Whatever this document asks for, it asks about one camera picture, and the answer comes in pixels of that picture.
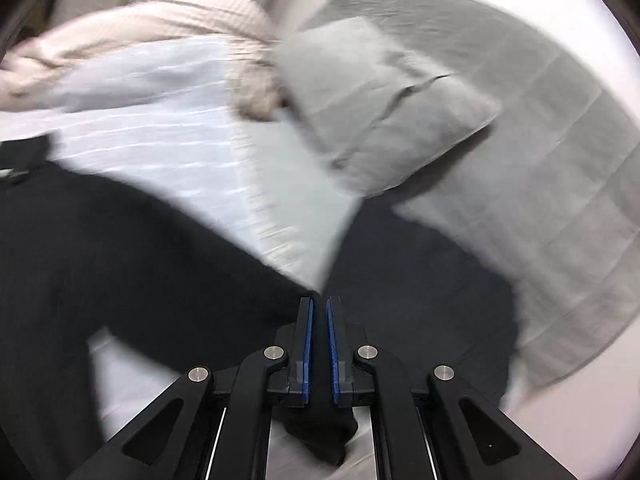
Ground light checked bed cover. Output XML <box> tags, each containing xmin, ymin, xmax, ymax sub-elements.
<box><xmin>0</xmin><ymin>37</ymin><xmax>381</xmax><ymax>480</ymax></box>

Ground beige striped duvet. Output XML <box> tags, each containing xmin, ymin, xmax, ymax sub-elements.
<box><xmin>0</xmin><ymin>0</ymin><xmax>291</xmax><ymax>122</ymax></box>

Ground black garment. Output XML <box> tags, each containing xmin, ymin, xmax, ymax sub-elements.
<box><xmin>0</xmin><ymin>137</ymin><xmax>521</xmax><ymax>480</ymax></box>

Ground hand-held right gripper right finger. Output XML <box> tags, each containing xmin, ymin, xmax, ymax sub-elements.
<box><xmin>326</xmin><ymin>297</ymin><xmax>581</xmax><ymax>480</ymax></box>

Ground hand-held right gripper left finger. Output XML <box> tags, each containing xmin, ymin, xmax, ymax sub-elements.
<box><xmin>65</xmin><ymin>297</ymin><xmax>315</xmax><ymax>480</ymax></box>

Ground grey quilted headboard pad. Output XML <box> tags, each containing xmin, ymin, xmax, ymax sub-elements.
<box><xmin>299</xmin><ymin>0</ymin><xmax>640</xmax><ymax>397</ymax></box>

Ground grey pillow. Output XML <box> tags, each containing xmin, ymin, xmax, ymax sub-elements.
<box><xmin>274</xmin><ymin>16</ymin><xmax>504</xmax><ymax>199</ymax></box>

